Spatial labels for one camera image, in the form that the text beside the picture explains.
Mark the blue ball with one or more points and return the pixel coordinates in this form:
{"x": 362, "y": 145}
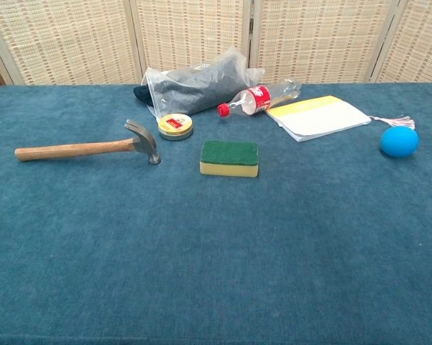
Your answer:
{"x": 399, "y": 142}

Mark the clear bag with grey cloth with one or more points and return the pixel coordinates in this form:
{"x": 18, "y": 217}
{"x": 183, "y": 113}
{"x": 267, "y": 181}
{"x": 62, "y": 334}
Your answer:
{"x": 201, "y": 86}

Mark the blue table cloth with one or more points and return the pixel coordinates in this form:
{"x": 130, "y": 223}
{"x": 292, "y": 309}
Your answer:
{"x": 215, "y": 251}

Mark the empty cola bottle red cap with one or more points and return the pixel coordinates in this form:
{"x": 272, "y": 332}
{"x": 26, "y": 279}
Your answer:
{"x": 258, "y": 97}

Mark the red and white tassel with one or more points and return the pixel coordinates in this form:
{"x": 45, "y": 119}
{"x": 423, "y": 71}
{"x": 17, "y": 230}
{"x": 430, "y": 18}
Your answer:
{"x": 402, "y": 121}

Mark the round yellow tin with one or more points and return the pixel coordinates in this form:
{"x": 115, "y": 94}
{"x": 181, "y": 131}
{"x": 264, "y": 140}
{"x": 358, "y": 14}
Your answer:
{"x": 175, "y": 125}

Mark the green and yellow sponge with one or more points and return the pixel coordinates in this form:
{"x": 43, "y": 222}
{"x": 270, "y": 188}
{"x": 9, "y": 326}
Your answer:
{"x": 230, "y": 154}

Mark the yellow and white notebook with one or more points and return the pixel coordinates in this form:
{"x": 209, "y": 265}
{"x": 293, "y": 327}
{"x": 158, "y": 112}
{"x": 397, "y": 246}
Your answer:
{"x": 320, "y": 120}

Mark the woven folding screen panel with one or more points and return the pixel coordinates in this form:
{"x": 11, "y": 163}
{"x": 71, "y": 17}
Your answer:
{"x": 320, "y": 39}
{"x": 190, "y": 28}
{"x": 64, "y": 39}
{"x": 417, "y": 43}

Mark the dark navy folded cloth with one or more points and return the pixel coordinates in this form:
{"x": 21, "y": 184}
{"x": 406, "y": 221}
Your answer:
{"x": 143, "y": 95}

